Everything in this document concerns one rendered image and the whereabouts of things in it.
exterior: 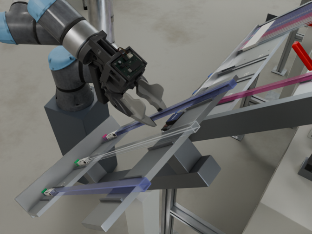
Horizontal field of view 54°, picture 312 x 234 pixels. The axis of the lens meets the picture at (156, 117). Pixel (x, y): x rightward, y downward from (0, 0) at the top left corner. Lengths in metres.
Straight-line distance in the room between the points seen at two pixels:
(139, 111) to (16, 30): 0.36
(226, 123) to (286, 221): 0.35
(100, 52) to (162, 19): 2.23
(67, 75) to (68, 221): 0.76
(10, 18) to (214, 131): 0.57
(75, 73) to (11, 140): 0.96
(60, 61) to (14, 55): 1.54
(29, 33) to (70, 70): 0.35
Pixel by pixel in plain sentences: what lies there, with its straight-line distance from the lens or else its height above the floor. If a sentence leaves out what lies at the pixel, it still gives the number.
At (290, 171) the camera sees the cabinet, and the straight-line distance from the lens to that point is 1.04.
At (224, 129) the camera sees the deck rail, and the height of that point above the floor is 0.83.
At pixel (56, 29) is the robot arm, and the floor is 1.08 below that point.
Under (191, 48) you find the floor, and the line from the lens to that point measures 2.48.
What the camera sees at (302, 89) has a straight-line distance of 0.71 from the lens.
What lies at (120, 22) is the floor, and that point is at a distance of 2.81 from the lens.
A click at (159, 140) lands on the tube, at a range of 0.48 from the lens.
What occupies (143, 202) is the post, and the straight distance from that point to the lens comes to 0.66.
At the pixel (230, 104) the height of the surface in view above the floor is 0.85.
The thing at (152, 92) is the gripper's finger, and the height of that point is 0.97.
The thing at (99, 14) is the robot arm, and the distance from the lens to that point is 1.07.
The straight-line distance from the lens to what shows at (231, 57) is 1.20.
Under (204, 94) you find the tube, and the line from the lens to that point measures 0.53.
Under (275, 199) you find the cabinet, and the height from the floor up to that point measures 0.62.
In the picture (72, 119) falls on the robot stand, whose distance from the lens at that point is 1.24.
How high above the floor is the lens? 1.42
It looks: 48 degrees down
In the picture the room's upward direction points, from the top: straight up
